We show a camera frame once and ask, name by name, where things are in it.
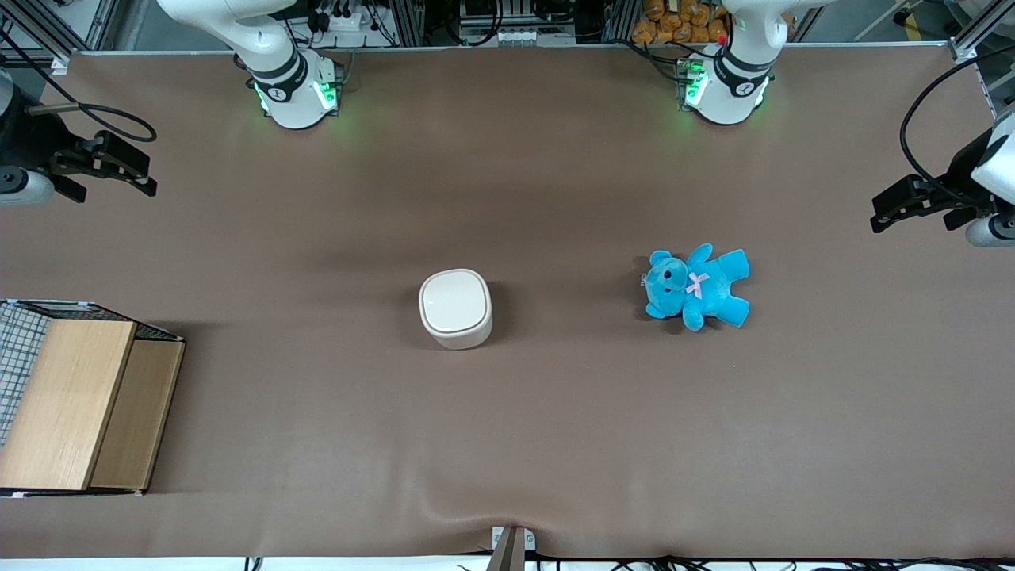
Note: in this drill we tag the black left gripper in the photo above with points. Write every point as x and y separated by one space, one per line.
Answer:
957 179

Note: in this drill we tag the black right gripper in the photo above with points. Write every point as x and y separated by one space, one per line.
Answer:
25 143

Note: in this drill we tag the white lidded trash can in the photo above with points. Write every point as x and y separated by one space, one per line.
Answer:
455 308

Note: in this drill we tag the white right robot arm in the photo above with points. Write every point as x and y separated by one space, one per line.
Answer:
287 78

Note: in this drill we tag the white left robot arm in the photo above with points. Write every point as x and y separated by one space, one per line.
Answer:
733 79

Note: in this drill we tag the blue teddy bear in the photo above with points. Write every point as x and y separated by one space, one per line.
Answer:
698 287

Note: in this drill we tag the white power strip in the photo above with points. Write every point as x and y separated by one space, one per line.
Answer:
345 20

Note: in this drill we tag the bag of orange plush toys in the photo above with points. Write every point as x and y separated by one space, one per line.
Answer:
678 22

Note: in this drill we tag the white terminal block strip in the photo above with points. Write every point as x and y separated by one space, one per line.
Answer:
533 36

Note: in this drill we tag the brown table mat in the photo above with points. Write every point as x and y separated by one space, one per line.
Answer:
507 436

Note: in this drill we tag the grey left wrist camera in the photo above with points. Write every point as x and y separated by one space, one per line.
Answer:
991 231

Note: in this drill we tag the aluminium frame post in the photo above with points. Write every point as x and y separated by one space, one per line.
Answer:
979 32
47 32

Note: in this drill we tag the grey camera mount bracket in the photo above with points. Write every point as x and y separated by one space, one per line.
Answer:
509 547

